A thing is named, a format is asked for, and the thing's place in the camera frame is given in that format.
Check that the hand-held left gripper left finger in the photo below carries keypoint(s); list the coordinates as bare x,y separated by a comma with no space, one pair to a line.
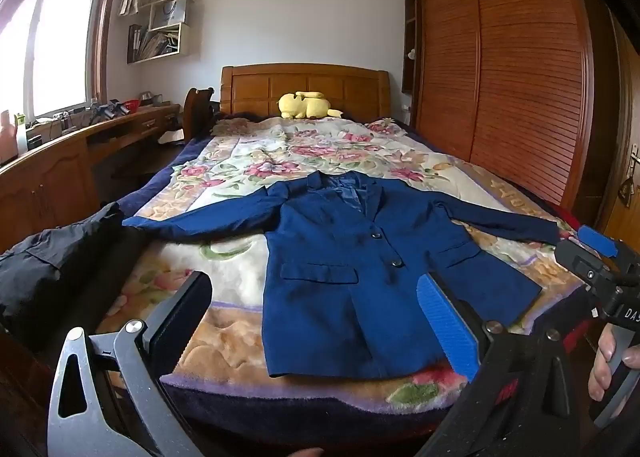
172,322

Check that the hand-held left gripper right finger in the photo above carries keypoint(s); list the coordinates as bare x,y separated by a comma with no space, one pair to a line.
445,322

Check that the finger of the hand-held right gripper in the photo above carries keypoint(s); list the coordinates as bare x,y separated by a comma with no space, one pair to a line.
575,259
597,239

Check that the navy blue blazer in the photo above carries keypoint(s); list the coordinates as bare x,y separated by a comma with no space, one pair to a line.
345,277

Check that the person's right hand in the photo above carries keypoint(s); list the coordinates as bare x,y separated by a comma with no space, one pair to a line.
602,362

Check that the black garment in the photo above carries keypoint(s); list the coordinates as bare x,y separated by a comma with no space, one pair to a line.
50,262

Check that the floral blanket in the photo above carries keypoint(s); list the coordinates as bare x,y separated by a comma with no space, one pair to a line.
240,172

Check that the wooden desk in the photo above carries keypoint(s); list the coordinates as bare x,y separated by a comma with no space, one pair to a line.
55,177

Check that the wooden slatted wardrobe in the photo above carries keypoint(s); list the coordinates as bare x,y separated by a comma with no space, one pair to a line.
500,67

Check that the dark wooden chair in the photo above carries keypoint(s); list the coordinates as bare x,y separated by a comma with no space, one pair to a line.
197,109

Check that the red bowl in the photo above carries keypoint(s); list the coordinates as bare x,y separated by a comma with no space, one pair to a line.
131,105

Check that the pink bottle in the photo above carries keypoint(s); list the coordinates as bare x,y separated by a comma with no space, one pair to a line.
6,137

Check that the yellow plush toy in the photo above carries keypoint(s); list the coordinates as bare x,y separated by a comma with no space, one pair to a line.
305,106

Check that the small white figurine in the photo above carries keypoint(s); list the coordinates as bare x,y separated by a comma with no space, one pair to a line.
412,54

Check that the wooden bed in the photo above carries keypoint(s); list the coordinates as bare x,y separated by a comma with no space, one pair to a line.
305,87

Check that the white paper bag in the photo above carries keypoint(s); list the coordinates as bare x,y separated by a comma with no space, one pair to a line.
169,14

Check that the window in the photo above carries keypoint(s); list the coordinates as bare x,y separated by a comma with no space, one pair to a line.
55,37

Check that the white wall shelf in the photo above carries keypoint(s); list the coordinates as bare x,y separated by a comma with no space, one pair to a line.
162,22

